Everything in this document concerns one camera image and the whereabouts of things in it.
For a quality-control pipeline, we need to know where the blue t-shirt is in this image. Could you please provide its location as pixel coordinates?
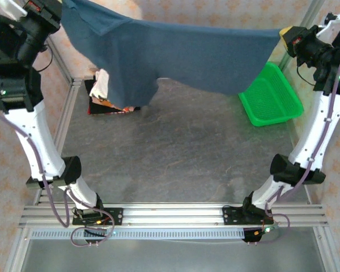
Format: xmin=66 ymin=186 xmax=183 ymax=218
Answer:
xmin=61 ymin=0 xmax=283 ymax=110

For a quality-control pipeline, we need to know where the green plastic basket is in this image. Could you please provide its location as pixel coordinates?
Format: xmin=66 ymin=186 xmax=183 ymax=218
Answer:
xmin=237 ymin=61 xmax=304 ymax=128

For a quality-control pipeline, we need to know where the orange patterned folded t-shirt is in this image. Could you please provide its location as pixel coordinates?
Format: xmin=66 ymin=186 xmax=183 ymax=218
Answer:
xmin=92 ymin=95 xmax=141 ymax=113

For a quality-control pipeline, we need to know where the aluminium frame post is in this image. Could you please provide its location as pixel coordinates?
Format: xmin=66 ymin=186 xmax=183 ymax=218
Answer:
xmin=46 ymin=36 xmax=74 ymax=83
xmin=279 ymin=0 xmax=326 ymax=71

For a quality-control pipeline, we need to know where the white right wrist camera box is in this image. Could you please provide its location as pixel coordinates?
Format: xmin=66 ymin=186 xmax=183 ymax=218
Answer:
xmin=317 ymin=11 xmax=340 ymax=37

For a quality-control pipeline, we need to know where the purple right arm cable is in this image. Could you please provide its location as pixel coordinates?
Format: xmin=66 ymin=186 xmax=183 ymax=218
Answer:
xmin=248 ymin=42 xmax=340 ymax=245

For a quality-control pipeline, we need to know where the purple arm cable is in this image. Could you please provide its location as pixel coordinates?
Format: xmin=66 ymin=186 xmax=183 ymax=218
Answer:
xmin=248 ymin=42 xmax=340 ymax=245
xmin=0 ymin=109 xmax=117 ymax=248

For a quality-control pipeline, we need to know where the aluminium table side rail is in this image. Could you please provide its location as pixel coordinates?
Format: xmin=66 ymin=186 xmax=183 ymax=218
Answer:
xmin=33 ymin=79 xmax=82 ymax=205

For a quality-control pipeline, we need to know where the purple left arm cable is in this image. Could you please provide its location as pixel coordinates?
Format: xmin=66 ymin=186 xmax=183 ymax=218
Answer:
xmin=0 ymin=109 xmax=117 ymax=248

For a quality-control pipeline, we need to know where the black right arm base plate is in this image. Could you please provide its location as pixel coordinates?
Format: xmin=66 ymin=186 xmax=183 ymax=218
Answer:
xmin=222 ymin=206 xmax=274 ymax=227

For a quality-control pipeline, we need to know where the aluminium lower frame beam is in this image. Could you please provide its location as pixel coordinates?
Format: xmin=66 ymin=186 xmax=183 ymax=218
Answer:
xmin=313 ymin=226 xmax=340 ymax=272
xmin=4 ymin=228 xmax=32 ymax=272

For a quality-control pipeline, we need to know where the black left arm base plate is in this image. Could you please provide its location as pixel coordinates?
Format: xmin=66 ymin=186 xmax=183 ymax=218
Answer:
xmin=72 ymin=207 xmax=124 ymax=227

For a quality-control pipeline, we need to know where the wide aluminium mounting rail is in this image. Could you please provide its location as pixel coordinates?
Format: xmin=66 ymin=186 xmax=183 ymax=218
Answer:
xmin=18 ymin=202 xmax=329 ymax=229

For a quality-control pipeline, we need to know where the slotted grey cable duct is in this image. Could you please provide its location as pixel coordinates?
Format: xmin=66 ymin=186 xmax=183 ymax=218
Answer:
xmin=31 ymin=228 xmax=246 ymax=240

